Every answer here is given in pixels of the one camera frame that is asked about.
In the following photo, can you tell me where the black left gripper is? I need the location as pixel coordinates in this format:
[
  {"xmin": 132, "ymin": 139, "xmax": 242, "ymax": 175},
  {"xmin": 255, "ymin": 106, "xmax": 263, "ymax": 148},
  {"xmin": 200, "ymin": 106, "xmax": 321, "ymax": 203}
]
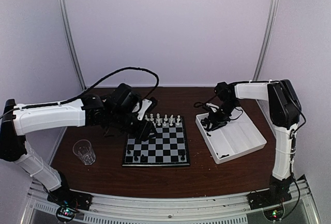
[{"xmin": 109, "ymin": 109, "xmax": 158, "ymax": 142}]

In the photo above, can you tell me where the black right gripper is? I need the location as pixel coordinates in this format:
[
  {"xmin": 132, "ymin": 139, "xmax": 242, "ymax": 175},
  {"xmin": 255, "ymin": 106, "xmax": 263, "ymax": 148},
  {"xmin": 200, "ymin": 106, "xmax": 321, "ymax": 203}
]
[{"xmin": 207, "ymin": 100, "xmax": 239, "ymax": 131}]

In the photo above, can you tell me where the white plastic tray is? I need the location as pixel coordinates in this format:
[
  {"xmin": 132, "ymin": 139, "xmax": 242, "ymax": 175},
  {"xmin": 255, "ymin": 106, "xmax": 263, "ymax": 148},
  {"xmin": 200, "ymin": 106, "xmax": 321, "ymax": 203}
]
[{"xmin": 195, "ymin": 112, "xmax": 267, "ymax": 164}]

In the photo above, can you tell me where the black white chessboard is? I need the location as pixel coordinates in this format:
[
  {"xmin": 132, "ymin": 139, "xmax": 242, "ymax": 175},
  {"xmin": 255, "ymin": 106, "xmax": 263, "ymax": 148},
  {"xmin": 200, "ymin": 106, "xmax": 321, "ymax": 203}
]
[{"xmin": 122, "ymin": 115, "xmax": 190, "ymax": 167}]

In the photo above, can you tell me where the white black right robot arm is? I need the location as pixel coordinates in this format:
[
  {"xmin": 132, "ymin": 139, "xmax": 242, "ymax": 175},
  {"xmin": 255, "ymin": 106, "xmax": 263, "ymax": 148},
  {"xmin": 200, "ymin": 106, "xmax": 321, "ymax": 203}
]
[{"xmin": 202, "ymin": 79, "xmax": 304, "ymax": 204}]

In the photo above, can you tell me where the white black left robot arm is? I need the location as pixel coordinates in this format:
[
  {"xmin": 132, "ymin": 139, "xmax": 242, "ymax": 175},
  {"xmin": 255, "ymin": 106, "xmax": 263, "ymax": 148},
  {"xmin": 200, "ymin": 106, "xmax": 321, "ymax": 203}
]
[{"xmin": 1, "ymin": 83, "xmax": 157, "ymax": 205}]

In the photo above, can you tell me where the black chess pieces pile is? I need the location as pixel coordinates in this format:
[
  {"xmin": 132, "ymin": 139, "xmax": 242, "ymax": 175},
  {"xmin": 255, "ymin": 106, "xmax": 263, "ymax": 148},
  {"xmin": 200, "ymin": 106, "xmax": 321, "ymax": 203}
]
[{"xmin": 200, "ymin": 118, "xmax": 211, "ymax": 131}]

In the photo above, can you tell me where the white chess queen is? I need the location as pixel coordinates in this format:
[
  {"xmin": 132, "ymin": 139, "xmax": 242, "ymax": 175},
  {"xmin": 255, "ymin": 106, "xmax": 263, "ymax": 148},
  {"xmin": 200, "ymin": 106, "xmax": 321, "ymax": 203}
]
[{"xmin": 156, "ymin": 113, "xmax": 161, "ymax": 123}]

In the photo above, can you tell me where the clear drinking glass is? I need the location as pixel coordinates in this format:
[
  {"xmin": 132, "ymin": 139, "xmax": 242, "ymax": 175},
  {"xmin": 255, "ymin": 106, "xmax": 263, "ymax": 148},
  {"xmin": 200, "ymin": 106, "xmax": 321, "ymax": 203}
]
[{"xmin": 72, "ymin": 140, "xmax": 96, "ymax": 166}]

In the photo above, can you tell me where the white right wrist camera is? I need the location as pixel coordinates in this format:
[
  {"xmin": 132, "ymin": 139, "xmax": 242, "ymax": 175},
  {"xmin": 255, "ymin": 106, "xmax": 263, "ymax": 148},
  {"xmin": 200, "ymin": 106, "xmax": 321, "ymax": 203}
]
[{"xmin": 193, "ymin": 102, "xmax": 219, "ymax": 113}]

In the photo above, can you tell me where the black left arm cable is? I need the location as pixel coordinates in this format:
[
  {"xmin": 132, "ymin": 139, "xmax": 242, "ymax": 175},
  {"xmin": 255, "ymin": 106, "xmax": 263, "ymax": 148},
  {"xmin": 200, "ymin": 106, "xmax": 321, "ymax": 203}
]
[{"xmin": 77, "ymin": 66, "xmax": 160, "ymax": 106}]

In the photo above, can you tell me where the left aluminium frame post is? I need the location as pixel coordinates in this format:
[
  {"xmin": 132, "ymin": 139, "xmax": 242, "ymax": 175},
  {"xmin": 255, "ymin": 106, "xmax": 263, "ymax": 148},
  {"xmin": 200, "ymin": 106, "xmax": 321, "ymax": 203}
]
[{"xmin": 58, "ymin": 0, "xmax": 86, "ymax": 91}]

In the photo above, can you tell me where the aluminium frame post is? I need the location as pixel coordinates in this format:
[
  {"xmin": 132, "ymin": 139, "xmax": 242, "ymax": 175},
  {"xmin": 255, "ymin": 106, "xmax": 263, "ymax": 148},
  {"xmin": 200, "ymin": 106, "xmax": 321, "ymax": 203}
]
[
  {"xmin": 58, "ymin": 0, "xmax": 86, "ymax": 91},
  {"xmin": 253, "ymin": 0, "xmax": 279, "ymax": 81}
]

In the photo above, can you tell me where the front aluminium rail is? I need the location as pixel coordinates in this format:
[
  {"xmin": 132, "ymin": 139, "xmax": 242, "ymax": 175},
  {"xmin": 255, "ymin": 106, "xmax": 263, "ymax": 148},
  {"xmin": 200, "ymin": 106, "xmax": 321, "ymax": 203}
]
[{"xmin": 18, "ymin": 183, "xmax": 321, "ymax": 223}]

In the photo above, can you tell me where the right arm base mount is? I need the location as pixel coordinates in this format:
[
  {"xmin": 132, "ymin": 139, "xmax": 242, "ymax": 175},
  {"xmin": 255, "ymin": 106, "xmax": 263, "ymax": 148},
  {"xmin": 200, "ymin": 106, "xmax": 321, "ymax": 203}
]
[{"xmin": 247, "ymin": 190, "xmax": 292, "ymax": 221}]

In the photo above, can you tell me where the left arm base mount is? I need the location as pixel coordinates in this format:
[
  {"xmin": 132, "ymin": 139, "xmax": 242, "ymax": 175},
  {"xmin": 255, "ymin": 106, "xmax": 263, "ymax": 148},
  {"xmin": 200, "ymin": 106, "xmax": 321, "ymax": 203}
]
[{"xmin": 47, "ymin": 191, "xmax": 93, "ymax": 223}]

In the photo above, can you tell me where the right aluminium frame post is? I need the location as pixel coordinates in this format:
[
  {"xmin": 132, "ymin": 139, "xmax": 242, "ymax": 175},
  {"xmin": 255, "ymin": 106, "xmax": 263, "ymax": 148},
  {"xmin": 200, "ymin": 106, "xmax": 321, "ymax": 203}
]
[{"xmin": 253, "ymin": 0, "xmax": 279, "ymax": 81}]

